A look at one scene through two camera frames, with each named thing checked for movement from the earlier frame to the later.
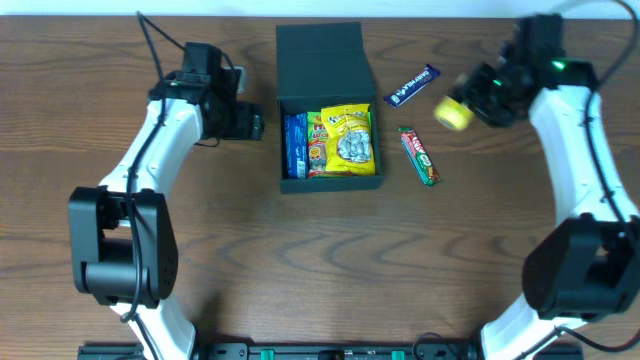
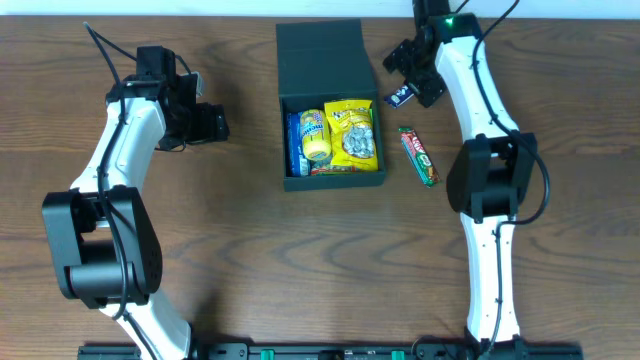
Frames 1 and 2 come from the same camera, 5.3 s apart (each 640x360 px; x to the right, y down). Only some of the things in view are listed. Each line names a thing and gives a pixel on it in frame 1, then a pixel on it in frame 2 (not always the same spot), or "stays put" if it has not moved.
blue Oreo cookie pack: [297, 148] stays put
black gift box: [325, 64] stays put
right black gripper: [480, 95] -> [413, 68]
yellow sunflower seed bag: [349, 147] stays put
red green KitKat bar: [419, 156] stays put
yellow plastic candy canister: [453, 113] -> [316, 134]
